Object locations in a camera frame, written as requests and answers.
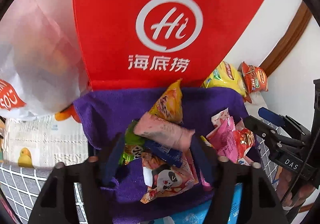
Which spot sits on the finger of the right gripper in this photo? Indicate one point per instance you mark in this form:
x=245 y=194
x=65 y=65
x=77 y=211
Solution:
x=271 y=137
x=271 y=117

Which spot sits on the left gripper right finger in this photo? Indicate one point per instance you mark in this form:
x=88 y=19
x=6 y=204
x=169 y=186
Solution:
x=205 y=157

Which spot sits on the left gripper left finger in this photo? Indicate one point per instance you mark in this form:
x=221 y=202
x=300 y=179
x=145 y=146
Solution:
x=110 y=158

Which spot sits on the magenta snack bag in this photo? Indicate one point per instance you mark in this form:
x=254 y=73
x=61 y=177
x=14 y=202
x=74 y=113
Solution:
x=222 y=139

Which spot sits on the red strawberry candy packet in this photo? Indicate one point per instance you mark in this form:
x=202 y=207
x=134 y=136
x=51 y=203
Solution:
x=244 y=140

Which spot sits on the red white jelly packet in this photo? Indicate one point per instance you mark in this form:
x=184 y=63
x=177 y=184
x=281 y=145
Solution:
x=218 y=119

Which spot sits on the green snack packet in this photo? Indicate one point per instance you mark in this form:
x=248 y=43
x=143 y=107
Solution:
x=134 y=145

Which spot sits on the panda print snack packet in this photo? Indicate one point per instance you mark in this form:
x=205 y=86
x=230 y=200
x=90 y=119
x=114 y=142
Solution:
x=164 y=180

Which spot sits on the yellow snack packet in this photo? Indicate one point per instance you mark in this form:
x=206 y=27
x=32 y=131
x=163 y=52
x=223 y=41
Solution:
x=169 y=105

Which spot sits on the light pink snack packet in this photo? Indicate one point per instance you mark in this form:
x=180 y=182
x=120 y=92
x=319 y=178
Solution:
x=164 y=132

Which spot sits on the orange chips bag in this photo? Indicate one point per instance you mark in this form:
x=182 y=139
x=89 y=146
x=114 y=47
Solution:
x=254 y=78

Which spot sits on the yellow chips bag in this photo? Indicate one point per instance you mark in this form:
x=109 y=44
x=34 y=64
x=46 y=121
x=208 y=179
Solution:
x=225 y=75

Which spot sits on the blue tissue pack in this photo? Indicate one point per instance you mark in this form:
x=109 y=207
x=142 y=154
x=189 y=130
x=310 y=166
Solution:
x=197 y=214

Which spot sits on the grey checked tablecloth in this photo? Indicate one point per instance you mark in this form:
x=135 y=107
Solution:
x=25 y=188

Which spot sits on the white Miniso plastic bag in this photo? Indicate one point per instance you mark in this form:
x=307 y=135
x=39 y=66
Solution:
x=41 y=72

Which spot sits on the red Haidilao paper bag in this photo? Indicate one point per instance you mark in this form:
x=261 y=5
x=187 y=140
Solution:
x=152 y=43

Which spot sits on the brown wooden door frame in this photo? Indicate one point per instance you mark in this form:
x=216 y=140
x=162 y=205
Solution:
x=286 y=44

